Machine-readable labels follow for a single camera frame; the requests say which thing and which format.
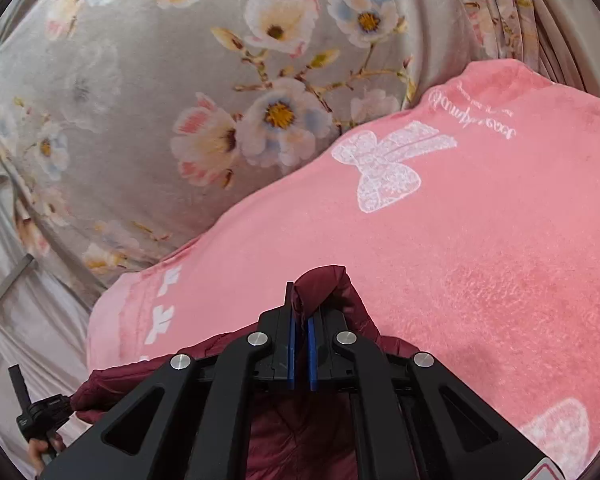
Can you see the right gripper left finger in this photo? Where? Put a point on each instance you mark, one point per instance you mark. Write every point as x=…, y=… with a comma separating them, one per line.
x=190, y=419

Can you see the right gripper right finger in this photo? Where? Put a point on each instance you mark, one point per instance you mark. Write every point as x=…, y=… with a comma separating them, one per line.
x=412, y=418

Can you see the maroon puffer jacket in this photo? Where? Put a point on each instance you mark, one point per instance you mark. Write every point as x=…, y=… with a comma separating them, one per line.
x=302, y=437

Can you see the person's left hand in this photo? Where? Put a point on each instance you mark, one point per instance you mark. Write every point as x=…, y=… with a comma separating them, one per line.
x=38, y=448

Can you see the white satin curtain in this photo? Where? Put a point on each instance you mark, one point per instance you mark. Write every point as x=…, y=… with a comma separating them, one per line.
x=43, y=321

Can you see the pink fleece blanket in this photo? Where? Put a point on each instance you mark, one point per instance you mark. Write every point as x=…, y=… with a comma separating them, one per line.
x=470, y=227

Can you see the grey floral quilt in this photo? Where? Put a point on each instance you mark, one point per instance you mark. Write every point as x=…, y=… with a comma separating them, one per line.
x=128, y=127

